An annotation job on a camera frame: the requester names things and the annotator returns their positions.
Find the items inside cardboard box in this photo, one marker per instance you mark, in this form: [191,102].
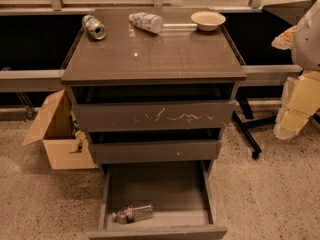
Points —
[76,132]

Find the crushed aluminium soda can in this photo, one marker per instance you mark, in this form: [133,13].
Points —
[93,27]

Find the open cardboard box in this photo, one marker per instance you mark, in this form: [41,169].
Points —
[53,127]

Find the white labelled plastic bottle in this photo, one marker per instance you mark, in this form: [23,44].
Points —
[148,22]

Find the clear plastic water bottle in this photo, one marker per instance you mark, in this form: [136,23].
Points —
[132,213]

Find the black rolling side table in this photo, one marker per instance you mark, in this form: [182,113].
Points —
[259,79]

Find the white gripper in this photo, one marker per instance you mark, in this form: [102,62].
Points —
[308,44]

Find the grey middle drawer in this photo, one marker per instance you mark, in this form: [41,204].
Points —
[154,151]

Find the grey drawer cabinet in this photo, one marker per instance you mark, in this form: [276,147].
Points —
[181,64]

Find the grey top drawer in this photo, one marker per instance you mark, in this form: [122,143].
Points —
[153,116]

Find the beige paper bowl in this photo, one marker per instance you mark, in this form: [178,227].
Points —
[207,20]

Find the metal window rail ledge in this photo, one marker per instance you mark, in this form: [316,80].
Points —
[31,81]

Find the grey open bottom drawer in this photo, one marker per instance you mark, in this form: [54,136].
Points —
[179,193]

